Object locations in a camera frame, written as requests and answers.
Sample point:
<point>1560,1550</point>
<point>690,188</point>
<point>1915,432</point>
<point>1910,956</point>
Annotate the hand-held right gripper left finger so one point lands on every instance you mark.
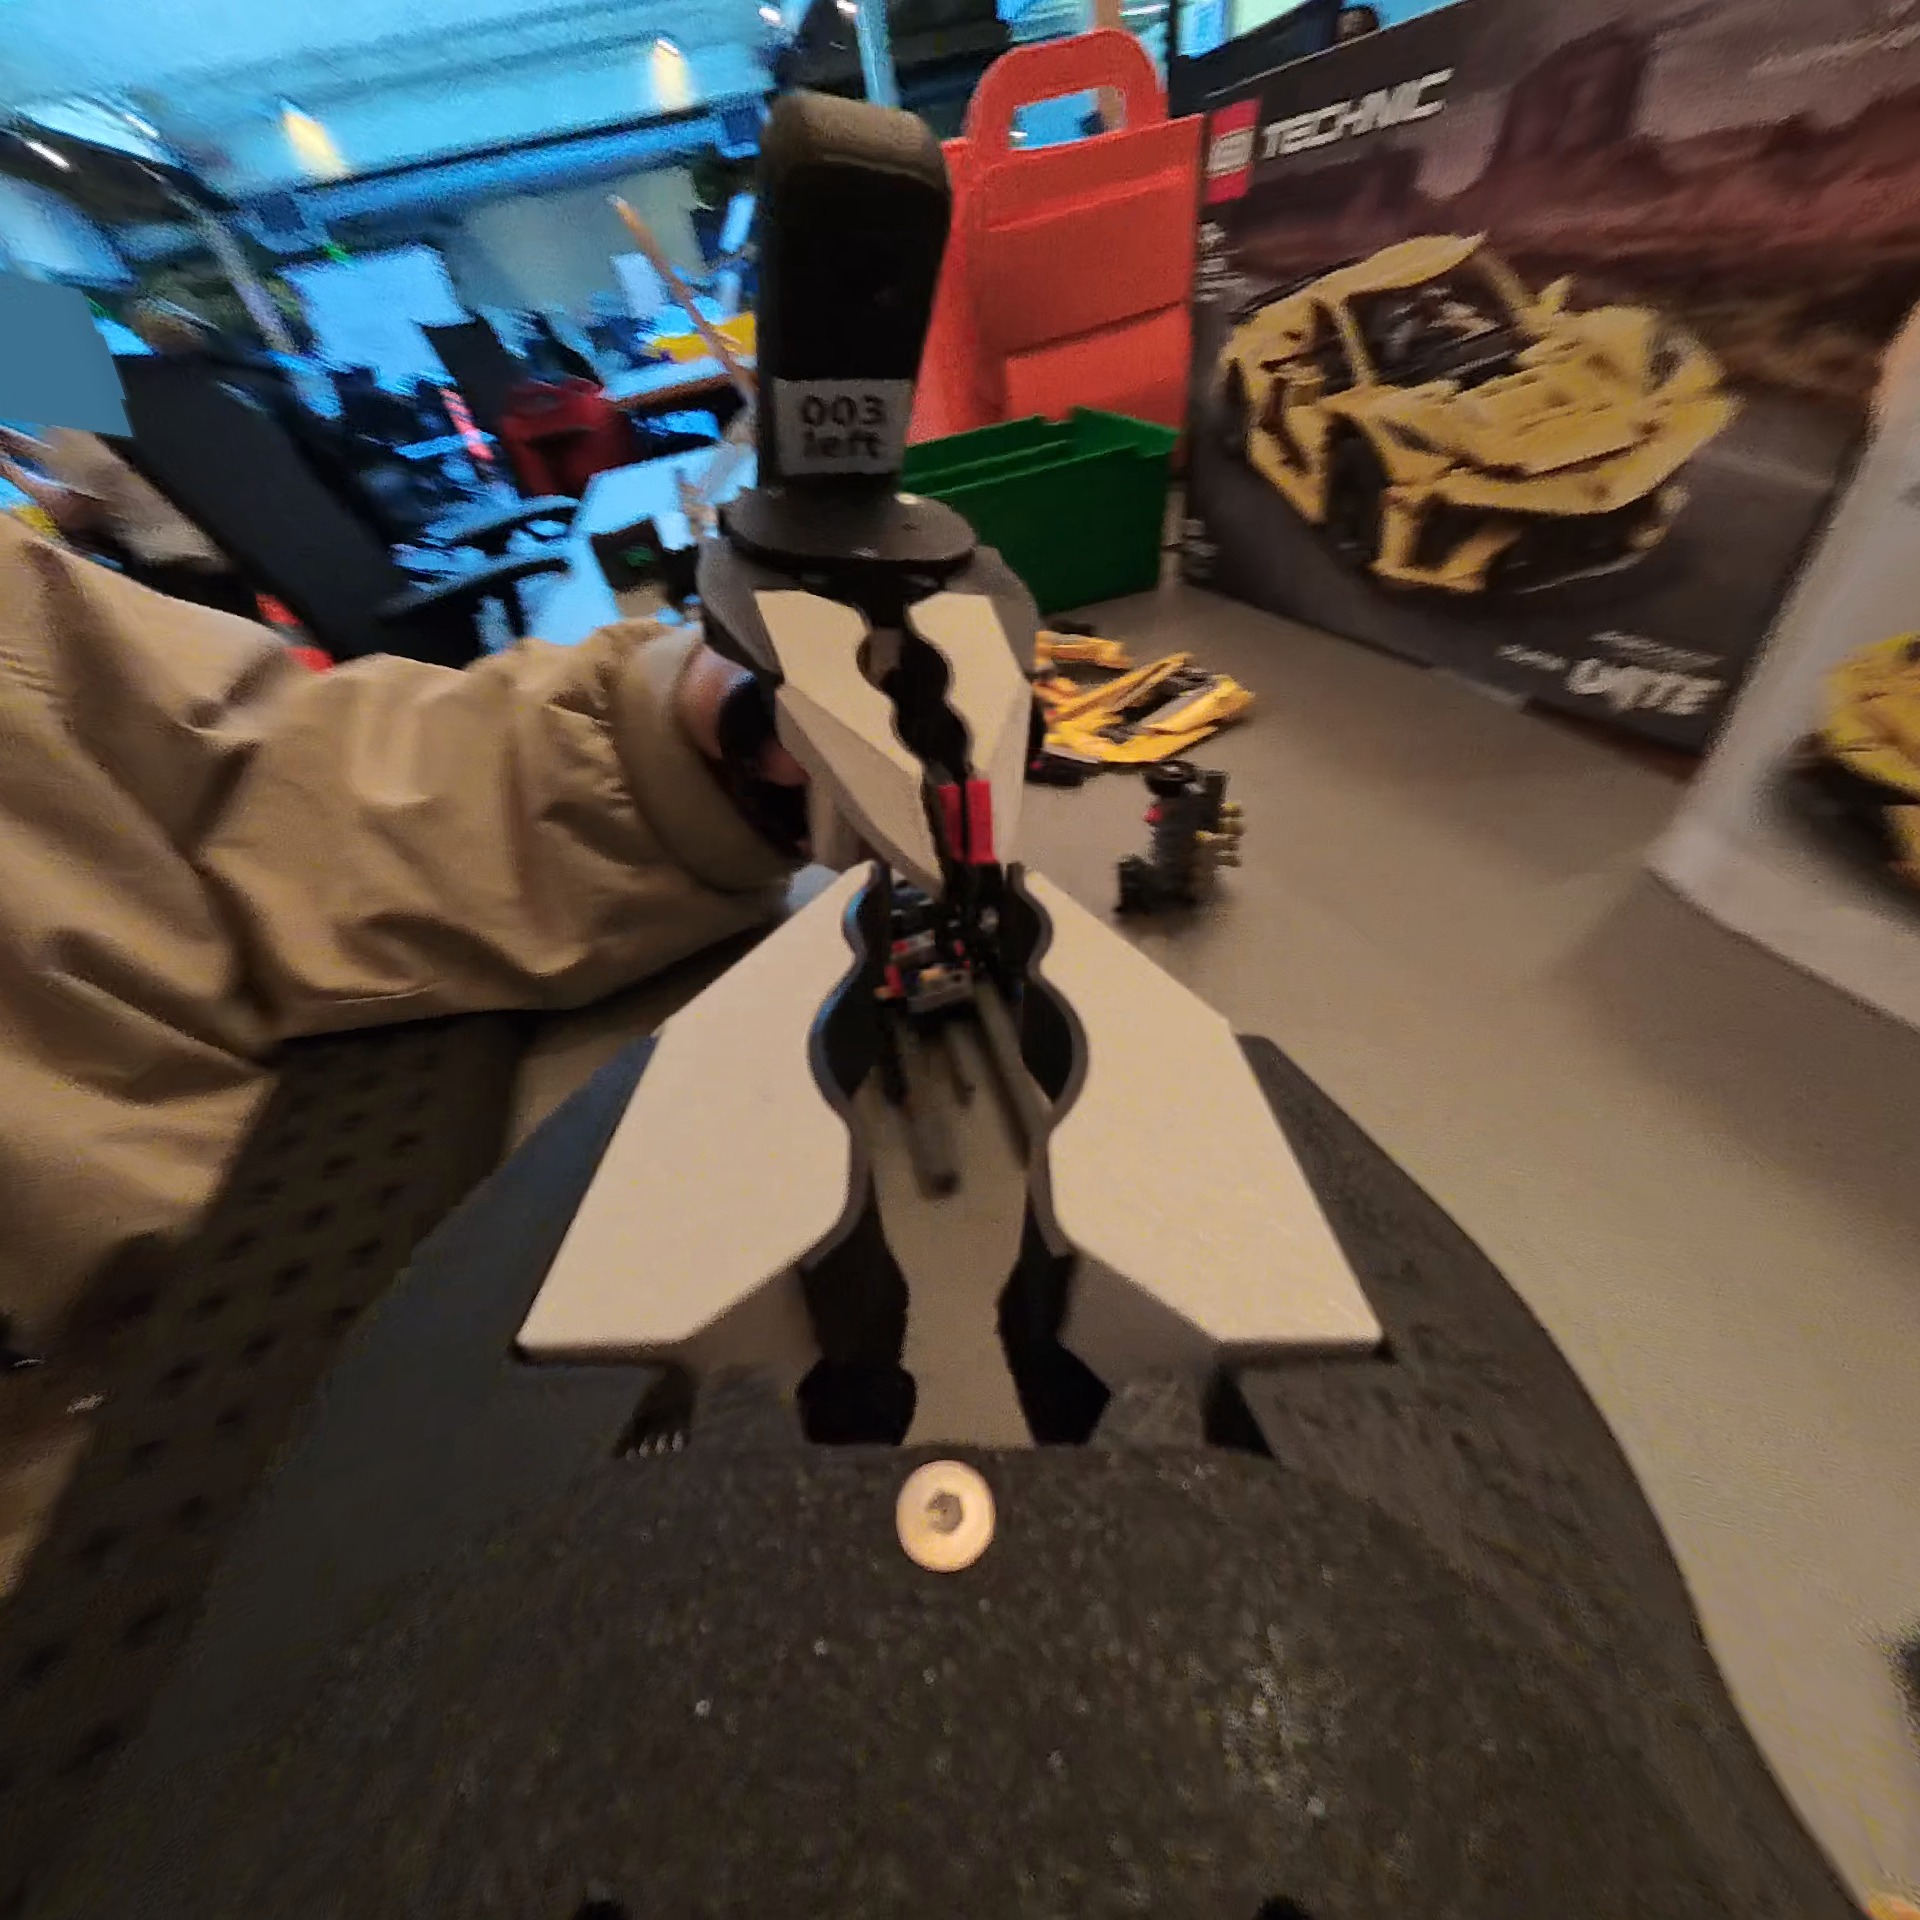
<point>690,1203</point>

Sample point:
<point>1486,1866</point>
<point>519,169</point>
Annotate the white instruction booklet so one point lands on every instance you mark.
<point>1771,825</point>

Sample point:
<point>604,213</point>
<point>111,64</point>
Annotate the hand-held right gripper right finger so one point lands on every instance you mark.
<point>1201,1203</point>

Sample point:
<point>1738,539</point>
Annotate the grey black brick chassis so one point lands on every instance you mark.
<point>936,977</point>

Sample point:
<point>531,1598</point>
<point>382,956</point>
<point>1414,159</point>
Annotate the person's left forearm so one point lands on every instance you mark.
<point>375,825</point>

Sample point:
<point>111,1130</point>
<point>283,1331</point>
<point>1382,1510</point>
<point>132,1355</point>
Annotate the small black red-pin brick assembly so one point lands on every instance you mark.
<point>968,820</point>

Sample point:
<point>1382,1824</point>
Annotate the black office chair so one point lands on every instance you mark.
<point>253,496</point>

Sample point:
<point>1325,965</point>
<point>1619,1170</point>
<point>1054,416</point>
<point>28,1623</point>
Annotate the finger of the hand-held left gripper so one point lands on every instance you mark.
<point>1000,704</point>
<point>831,704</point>

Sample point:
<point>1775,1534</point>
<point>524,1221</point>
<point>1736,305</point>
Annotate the brick engine assembly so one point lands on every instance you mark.
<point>1175,844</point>

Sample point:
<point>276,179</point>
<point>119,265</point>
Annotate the person's left hand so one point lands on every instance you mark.
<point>698,704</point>

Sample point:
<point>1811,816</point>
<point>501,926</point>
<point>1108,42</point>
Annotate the red plastic bin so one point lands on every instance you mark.
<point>1079,272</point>

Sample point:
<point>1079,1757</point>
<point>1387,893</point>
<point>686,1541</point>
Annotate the grey desk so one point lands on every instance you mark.
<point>1500,1125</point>

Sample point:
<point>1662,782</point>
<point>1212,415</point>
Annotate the dark car set box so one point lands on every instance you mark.
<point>1500,151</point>

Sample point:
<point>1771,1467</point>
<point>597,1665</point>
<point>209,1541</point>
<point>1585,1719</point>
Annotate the red office chair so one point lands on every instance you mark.
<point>562,438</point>

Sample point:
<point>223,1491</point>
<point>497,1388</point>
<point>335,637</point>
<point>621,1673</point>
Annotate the green plastic bin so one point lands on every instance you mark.
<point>1049,510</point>

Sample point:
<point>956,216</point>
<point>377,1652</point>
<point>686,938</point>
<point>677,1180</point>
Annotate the yellow brick car body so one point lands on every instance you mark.
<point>1139,704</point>

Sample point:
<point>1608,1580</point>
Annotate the dark perforated panel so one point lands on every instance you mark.
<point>224,1277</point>

